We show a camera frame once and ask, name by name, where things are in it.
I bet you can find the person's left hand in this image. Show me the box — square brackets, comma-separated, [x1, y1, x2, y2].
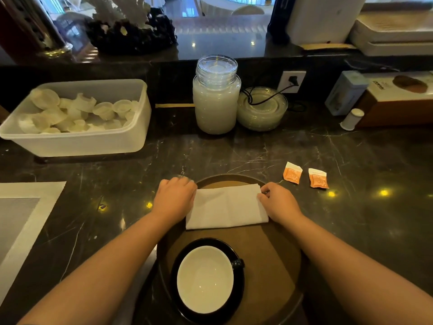
[151, 176, 198, 224]

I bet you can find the person's right hand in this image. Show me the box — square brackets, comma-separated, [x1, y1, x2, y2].
[257, 181, 304, 226]

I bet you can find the orange sachet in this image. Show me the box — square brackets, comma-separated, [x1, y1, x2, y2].
[308, 168, 330, 190]
[282, 161, 304, 185]

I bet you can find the black saucer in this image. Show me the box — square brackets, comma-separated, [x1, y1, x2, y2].
[170, 237, 245, 325]

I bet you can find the white napkin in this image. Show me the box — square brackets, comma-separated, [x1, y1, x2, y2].
[185, 183, 270, 231]

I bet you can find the round brown tray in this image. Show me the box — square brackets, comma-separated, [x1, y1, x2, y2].
[156, 174, 307, 325]

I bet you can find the black and white cup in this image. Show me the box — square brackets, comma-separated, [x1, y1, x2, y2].
[176, 245, 245, 315]

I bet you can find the person's left forearm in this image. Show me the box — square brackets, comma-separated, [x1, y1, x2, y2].
[17, 211, 178, 325]

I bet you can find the person's right forearm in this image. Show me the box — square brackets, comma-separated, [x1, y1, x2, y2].
[282, 213, 433, 325]

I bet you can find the short stack of glass plates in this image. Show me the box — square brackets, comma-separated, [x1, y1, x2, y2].
[236, 86, 289, 132]

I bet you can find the tall stack of glass plates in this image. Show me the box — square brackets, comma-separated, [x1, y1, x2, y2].
[192, 74, 242, 135]

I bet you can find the translucent white plastic tub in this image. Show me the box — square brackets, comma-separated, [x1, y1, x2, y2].
[0, 79, 152, 158]

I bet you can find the small white shaker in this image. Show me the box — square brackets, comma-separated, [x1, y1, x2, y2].
[340, 108, 365, 132]

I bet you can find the pale rectangular tin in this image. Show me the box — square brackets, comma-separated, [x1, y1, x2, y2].
[324, 70, 370, 116]

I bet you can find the stack of small glass dishes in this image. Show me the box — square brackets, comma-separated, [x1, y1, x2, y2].
[195, 54, 239, 92]

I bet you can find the brown box with white lid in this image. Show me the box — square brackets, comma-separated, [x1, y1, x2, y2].
[355, 71, 433, 129]

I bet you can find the grey woven placemat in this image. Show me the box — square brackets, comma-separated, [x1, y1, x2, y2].
[0, 181, 67, 305]

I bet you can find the thin wooden board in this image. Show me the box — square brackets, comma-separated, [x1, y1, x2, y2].
[299, 43, 358, 51]

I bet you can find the black rock ornament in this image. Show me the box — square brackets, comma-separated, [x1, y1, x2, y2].
[84, 8, 178, 56]

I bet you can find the white appliance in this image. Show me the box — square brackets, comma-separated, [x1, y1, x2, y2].
[286, 0, 368, 46]

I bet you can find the white coral ornament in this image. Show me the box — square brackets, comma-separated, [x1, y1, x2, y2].
[84, 0, 151, 29]

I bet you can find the white wall socket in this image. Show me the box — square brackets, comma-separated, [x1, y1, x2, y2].
[277, 70, 307, 94]

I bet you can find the black plug and cable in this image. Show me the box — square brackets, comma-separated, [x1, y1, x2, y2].
[240, 75, 307, 112]

